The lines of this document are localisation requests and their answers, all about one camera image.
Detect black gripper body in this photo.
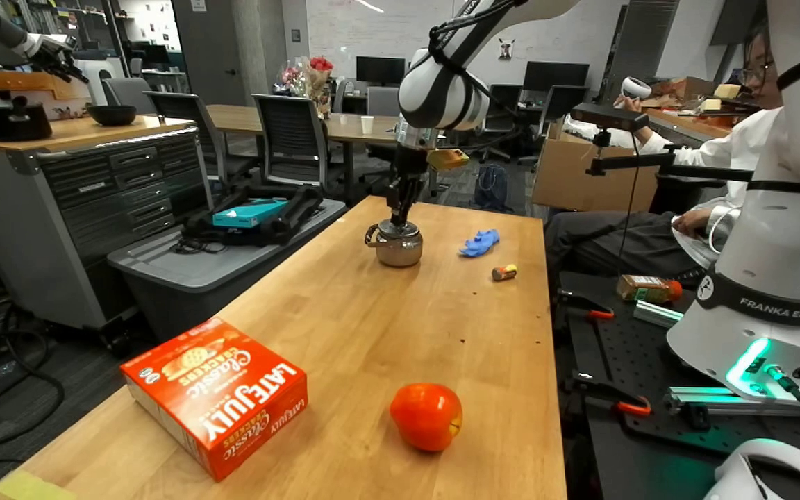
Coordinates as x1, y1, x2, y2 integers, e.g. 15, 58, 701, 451
393, 123, 443, 183

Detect steel kettle lid black knob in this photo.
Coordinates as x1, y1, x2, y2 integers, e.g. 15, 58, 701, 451
379, 219, 422, 239

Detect white handheld controller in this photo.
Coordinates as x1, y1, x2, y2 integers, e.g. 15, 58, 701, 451
621, 75, 655, 102

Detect steel kettle with spout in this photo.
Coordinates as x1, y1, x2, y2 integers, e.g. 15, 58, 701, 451
361, 219, 425, 272

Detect operator right hand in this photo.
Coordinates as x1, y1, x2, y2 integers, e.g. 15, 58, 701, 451
622, 91, 661, 133

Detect operator left hand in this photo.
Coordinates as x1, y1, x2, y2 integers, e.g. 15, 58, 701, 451
676, 204, 721, 236

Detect wooden meeting table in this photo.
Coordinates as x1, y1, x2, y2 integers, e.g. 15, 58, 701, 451
204, 102, 404, 157

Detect blue backpack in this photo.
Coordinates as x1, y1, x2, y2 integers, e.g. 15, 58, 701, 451
474, 164, 512, 214

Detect blue crumpled cloth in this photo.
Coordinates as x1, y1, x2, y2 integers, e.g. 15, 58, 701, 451
460, 227, 504, 261

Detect black desktop monitor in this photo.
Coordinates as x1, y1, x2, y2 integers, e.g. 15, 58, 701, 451
524, 58, 594, 96
354, 52, 408, 90

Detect black mesh office chair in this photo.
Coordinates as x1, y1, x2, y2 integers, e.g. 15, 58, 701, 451
253, 91, 332, 191
146, 90, 233, 191

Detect flower bouquet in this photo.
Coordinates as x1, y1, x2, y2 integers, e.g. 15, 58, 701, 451
279, 52, 340, 101

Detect brown cardboard box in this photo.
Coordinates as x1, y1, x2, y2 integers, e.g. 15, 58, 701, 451
530, 132, 665, 218

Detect orange toy tomato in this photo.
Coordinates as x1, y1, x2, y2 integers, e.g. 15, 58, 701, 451
386, 380, 468, 457

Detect grey plastic tote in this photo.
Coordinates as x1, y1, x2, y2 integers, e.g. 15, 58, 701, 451
107, 196, 350, 343

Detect orange brown hand tool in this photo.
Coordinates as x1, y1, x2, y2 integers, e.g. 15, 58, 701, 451
614, 272, 690, 308

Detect orange cracker box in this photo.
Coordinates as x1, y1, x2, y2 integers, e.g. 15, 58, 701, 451
119, 316, 311, 486

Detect black bowl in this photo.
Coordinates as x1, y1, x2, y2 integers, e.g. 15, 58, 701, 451
86, 101, 143, 132

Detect grey drawer cabinet wood top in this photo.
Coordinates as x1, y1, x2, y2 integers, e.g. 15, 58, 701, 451
0, 115, 218, 333

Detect black optical breadboard table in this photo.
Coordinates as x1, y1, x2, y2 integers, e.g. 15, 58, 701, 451
554, 266, 800, 500

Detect black cooking pot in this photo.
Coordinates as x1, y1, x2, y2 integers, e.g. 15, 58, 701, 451
0, 90, 55, 146

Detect white curved plastic object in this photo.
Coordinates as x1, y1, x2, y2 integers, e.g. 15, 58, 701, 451
704, 437, 800, 500

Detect yellow foam block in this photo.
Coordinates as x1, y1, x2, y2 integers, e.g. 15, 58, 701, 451
0, 468, 80, 500

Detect yellow wrist camera mount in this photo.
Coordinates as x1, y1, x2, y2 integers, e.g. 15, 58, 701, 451
425, 146, 474, 173

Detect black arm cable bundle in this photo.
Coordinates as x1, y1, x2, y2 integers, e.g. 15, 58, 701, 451
425, 0, 525, 62

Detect black clamp orange handle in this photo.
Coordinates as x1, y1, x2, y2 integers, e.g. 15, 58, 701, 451
571, 371, 655, 423
555, 287, 621, 326

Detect black horizontal mount bar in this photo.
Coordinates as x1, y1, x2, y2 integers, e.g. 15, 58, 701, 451
586, 127, 757, 190

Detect aluminium extrusion rail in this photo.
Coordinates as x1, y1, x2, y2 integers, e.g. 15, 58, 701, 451
665, 384, 800, 418
632, 297, 686, 332

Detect black floor cables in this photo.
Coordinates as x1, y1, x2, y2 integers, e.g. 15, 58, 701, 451
0, 304, 74, 454

